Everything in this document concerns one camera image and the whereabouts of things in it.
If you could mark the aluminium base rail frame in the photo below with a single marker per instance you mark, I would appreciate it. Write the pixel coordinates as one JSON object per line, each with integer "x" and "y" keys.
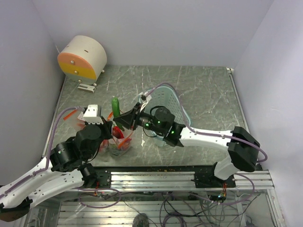
{"x": 169, "y": 197}

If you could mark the light blue plastic basket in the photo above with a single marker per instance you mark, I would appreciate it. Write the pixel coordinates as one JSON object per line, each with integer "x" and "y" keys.
{"x": 167, "y": 97}

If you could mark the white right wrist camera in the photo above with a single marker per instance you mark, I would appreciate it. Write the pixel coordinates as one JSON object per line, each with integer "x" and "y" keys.
{"x": 144, "y": 99}

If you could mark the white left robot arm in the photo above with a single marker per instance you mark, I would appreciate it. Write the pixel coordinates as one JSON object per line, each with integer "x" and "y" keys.
{"x": 67, "y": 167}

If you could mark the small white metal bracket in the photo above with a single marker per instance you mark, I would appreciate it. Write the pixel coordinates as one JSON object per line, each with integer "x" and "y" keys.
{"x": 86, "y": 88}

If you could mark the clear zip bag orange zipper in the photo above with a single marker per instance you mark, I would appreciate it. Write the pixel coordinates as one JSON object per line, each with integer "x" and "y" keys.
{"x": 75, "y": 120}

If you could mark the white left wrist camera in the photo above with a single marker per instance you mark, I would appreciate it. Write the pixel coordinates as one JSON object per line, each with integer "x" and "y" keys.
{"x": 92, "y": 115}

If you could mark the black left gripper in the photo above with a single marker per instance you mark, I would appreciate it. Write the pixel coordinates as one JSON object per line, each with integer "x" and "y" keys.
{"x": 107, "y": 126}

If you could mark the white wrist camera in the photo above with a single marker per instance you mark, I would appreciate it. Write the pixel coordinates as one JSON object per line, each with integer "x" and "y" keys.
{"x": 92, "y": 115}
{"x": 144, "y": 99}

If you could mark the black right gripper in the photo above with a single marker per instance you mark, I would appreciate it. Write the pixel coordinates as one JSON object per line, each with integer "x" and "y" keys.
{"x": 130, "y": 119}

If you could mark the cream round drawer cabinet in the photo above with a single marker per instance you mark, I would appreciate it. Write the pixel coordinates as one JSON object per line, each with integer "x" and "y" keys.
{"x": 83, "y": 59}

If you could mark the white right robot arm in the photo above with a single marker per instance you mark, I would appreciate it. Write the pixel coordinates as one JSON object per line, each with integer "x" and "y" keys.
{"x": 242, "y": 148}

